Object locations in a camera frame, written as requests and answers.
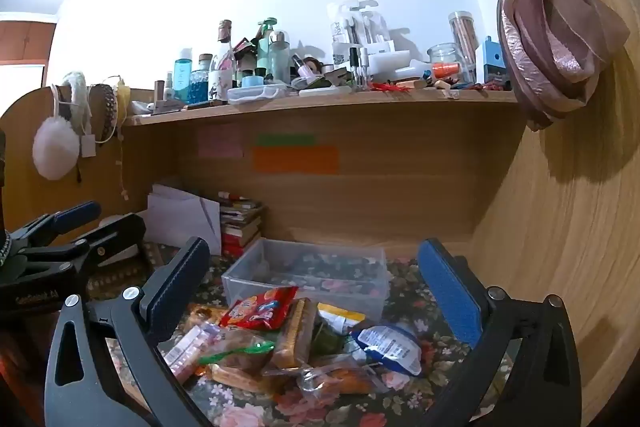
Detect wooden desk hutch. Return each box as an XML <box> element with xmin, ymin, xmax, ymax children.
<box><xmin>0</xmin><ymin>0</ymin><xmax>640</xmax><ymax>427</ymax></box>

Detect tall clear canister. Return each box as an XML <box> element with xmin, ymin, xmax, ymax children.
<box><xmin>448</xmin><ymin>11</ymin><xmax>478</xmax><ymax>78</ymax></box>

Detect clear packet of orange snacks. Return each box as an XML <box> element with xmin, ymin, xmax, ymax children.
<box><xmin>297</xmin><ymin>357</ymin><xmax>376</xmax><ymax>395</ymax></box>

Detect pink nail polish bottle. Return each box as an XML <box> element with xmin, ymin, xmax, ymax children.
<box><xmin>292</xmin><ymin>54</ymin><xmax>316</xmax><ymax>80</ymax></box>

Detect clear plastic box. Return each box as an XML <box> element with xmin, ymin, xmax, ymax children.
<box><xmin>221</xmin><ymin>237</ymin><xmax>392</xmax><ymax>323</ymax></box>

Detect brown cake bar packet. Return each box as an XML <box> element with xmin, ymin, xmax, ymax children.
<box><xmin>270</xmin><ymin>298</ymin><xmax>319</xmax><ymax>370</ymax></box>

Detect pink curtain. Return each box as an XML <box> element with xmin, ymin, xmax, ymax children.
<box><xmin>402</xmin><ymin>0</ymin><xmax>631</xmax><ymax>132</ymax></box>

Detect blue and white snack packet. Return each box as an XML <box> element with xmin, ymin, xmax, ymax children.
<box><xmin>350</xmin><ymin>323</ymin><xmax>423</xmax><ymax>377</ymax></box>

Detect beige knotted string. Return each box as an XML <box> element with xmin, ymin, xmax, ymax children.
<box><xmin>116</xmin><ymin>132</ymin><xmax>131</xmax><ymax>202</ymax></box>

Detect glass jar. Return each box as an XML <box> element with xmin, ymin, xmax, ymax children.
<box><xmin>427</xmin><ymin>43</ymin><xmax>468</xmax><ymax>82</ymax></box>

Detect orange and white tube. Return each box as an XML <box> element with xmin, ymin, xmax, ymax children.
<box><xmin>395</xmin><ymin>61</ymin><xmax>461</xmax><ymax>80</ymax></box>

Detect pale green silver-capped bottle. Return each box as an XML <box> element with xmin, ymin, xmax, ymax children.
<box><xmin>268</xmin><ymin>30</ymin><xmax>292</xmax><ymax>82</ymax></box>

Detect silver cosmetic tubes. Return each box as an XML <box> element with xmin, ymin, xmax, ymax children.
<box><xmin>350</xmin><ymin>48</ymin><xmax>371</xmax><ymax>88</ymax></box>

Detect clear bottle with gold cap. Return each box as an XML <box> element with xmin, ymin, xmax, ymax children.
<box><xmin>210</xmin><ymin>20</ymin><xmax>237</xmax><ymax>100</ymax></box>

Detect stack of books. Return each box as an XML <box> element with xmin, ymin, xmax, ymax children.
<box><xmin>217</xmin><ymin>191</ymin><xmax>266</xmax><ymax>258</ymax></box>

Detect white brush packaging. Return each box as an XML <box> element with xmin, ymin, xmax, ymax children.
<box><xmin>327</xmin><ymin>0</ymin><xmax>396</xmax><ymax>58</ymax></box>

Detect green striped clear snack packet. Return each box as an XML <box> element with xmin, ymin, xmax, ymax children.
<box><xmin>199</xmin><ymin>327</ymin><xmax>276</xmax><ymax>370</ymax></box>

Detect dark studded headband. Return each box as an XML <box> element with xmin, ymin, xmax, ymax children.
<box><xmin>89</xmin><ymin>83</ymin><xmax>118</xmax><ymax>142</ymax></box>

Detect clear flat plastic case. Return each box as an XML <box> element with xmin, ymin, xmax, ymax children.
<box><xmin>227</xmin><ymin>85</ymin><xmax>288</xmax><ymax>104</ymax></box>

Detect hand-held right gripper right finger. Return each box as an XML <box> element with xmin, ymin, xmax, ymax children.
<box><xmin>416</xmin><ymin>238</ymin><xmax>583</xmax><ymax>427</ymax></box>

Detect green pump bottle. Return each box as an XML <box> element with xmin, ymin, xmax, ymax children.
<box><xmin>256</xmin><ymin>18</ymin><xmax>278</xmax><ymax>72</ymax></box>

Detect yellow headband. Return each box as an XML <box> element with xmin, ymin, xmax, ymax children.
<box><xmin>112</xmin><ymin>77</ymin><xmax>132</xmax><ymax>132</ymax></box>

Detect pink wafer packet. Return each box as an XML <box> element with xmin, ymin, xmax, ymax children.
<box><xmin>162</xmin><ymin>324</ymin><xmax>221</xmax><ymax>383</ymax></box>

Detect blue bead jar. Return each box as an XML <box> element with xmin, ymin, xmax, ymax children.
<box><xmin>190</xmin><ymin>53</ymin><xmax>213</xmax><ymax>104</ymax></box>

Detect floral tablecloth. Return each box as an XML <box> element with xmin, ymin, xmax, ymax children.
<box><xmin>85</xmin><ymin>242</ymin><xmax>516</xmax><ymax>427</ymax></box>

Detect green sticky note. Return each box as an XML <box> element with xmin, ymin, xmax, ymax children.
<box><xmin>256</xmin><ymin>134</ymin><xmax>317</xmax><ymax>146</ymax></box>

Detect white paper sheets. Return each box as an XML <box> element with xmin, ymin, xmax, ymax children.
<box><xmin>146</xmin><ymin>184</ymin><xmax>222</xmax><ymax>256</ymax></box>

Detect red snack packet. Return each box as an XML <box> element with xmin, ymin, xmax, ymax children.
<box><xmin>219</xmin><ymin>286</ymin><xmax>299</xmax><ymax>332</ymax></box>

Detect orange sticky note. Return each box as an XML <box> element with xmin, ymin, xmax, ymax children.
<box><xmin>252</xmin><ymin>146</ymin><xmax>340</xmax><ymax>174</ymax></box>

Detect small orange snack packet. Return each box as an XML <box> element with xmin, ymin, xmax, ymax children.
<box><xmin>190</xmin><ymin>304</ymin><xmax>228</xmax><ymax>328</ymax></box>

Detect blue and white box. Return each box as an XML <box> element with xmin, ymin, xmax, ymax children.
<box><xmin>475</xmin><ymin>37</ymin><xmax>508</xmax><ymax>85</ymax></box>

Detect tall blue liquid bottle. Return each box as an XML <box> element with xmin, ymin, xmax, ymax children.
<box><xmin>173</xmin><ymin>48</ymin><xmax>193</xmax><ymax>102</ymax></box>

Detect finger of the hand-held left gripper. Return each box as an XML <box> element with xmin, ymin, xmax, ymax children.
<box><xmin>7</xmin><ymin>201</ymin><xmax>102</xmax><ymax>254</ymax></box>
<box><xmin>50</xmin><ymin>213</ymin><xmax>147</xmax><ymax>280</ymax></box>

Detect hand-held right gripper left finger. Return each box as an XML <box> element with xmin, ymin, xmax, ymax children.
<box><xmin>44</xmin><ymin>236</ymin><xmax>216</xmax><ymax>427</ymax></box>

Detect brown wooden cabinet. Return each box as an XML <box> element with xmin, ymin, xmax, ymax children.
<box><xmin>0</xmin><ymin>20</ymin><xmax>55</xmax><ymax>64</ymax></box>

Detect yellow and white snack packet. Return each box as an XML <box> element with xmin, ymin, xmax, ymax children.
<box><xmin>317</xmin><ymin>302</ymin><xmax>366</xmax><ymax>333</ymax></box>

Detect white fluffy earmuffs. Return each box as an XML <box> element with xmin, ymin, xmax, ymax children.
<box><xmin>32</xmin><ymin>71</ymin><xmax>93</xmax><ymax>181</ymax></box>

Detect pink sticky note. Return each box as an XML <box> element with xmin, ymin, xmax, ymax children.
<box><xmin>198</xmin><ymin>130</ymin><xmax>244</xmax><ymax>158</ymax></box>

